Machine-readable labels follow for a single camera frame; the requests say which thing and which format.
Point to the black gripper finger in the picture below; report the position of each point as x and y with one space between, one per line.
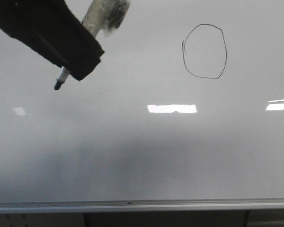
49 28

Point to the white whiteboard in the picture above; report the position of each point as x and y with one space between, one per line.
186 104

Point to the aluminium marker tray rail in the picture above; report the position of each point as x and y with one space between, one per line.
140 205

